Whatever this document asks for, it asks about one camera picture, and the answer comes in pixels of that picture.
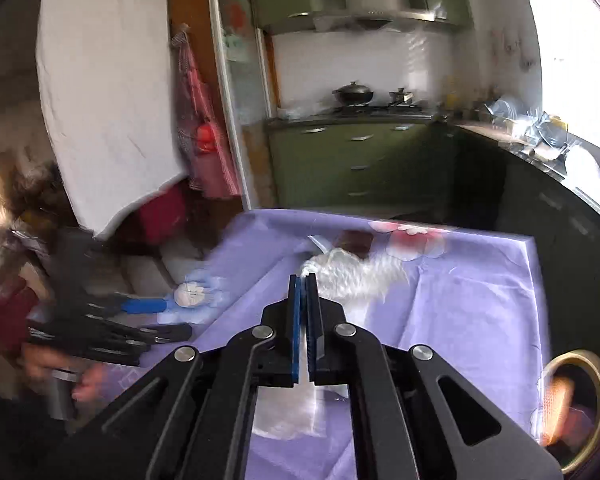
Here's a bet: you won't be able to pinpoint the orange foam fruit net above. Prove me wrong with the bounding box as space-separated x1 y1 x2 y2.
545 377 573 443

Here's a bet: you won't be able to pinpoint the glass sliding door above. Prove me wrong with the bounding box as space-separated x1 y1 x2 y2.
207 0 276 211

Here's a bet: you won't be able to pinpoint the small red bag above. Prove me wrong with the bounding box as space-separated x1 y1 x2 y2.
196 122 218 153

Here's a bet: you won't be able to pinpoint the green kitchen cabinets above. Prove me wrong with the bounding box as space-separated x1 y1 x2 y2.
267 117 456 211

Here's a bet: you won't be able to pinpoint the kitchen window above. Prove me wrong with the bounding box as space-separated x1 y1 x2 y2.
515 0 600 161

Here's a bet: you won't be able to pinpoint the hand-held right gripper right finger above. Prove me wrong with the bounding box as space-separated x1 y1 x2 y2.
304 274 563 480

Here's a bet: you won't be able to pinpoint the large white board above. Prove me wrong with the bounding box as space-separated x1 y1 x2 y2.
37 0 191 238

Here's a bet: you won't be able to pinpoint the purple floral tablecloth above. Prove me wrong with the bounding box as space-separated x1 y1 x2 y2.
92 210 553 480

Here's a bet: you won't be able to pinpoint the red checkered apron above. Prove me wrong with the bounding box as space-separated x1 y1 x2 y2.
170 27 241 198

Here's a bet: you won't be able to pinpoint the gas stove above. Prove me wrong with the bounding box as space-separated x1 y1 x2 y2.
330 102 431 116

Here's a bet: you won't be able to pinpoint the dark red cloth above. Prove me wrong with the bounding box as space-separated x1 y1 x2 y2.
137 187 188 246

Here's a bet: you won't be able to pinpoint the person's left hand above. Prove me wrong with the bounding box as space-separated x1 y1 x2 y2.
22 342 106 403

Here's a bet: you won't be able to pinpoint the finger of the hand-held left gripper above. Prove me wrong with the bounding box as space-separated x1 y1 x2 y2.
125 322 193 346
87 295 167 318

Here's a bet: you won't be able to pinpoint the black wok with lid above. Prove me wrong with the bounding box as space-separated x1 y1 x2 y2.
332 80 376 106

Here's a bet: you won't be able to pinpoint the dark kitchen cabinets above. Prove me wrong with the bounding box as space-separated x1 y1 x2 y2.
452 125 600 341

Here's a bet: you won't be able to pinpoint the steel range hood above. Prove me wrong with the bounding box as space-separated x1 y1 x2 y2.
310 0 456 33

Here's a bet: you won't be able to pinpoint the dish rack with dishes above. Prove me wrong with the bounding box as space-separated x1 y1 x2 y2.
485 97 566 146

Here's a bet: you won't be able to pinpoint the clear plastic wrapper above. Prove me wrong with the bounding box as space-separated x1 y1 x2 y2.
252 385 331 441

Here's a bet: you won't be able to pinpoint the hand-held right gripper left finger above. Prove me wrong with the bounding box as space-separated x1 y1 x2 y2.
65 274 306 480

